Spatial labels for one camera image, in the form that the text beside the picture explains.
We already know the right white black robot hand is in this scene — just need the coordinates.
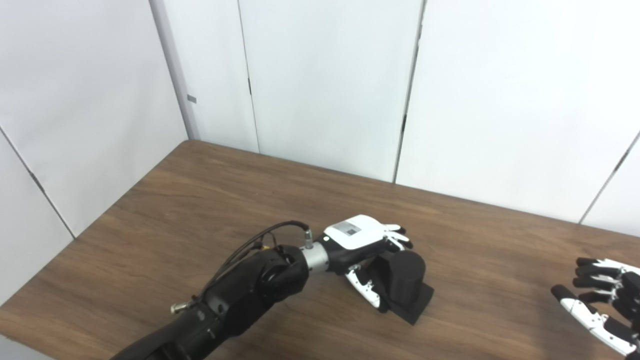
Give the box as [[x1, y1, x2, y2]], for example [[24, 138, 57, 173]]
[[551, 257, 640, 357]]

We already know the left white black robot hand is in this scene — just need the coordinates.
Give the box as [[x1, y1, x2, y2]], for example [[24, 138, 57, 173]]
[[322, 214, 414, 308]]

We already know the black peg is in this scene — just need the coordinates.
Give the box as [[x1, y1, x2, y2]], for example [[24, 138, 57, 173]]
[[367, 249, 435, 326]]

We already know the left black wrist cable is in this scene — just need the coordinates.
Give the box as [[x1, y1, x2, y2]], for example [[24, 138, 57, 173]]
[[200, 220, 313, 301]]

